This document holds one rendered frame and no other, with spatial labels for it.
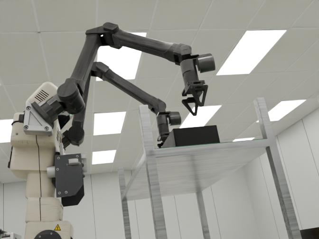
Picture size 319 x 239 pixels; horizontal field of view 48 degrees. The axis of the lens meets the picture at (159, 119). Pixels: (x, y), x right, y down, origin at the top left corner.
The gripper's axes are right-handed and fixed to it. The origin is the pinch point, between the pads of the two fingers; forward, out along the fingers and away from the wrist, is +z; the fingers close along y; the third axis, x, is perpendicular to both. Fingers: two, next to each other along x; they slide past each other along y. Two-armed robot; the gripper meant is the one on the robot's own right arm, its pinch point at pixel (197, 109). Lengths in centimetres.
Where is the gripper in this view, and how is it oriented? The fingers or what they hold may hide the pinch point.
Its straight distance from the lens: 131.7
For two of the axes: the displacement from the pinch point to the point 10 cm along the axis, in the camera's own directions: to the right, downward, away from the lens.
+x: -9.7, 0.9, -2.3
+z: 1.7, 9.2, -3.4
